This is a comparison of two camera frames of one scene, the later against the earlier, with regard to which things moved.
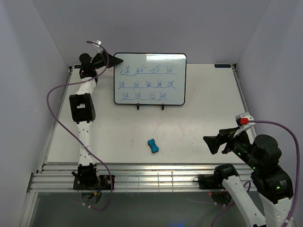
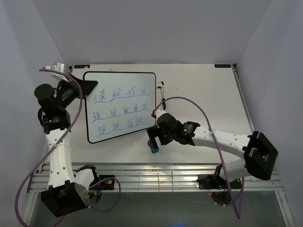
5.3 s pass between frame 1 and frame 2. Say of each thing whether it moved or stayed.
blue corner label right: stayed
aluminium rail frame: stayed
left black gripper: moved
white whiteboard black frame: moved
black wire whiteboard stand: moved
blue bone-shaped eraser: stayed
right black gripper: moved
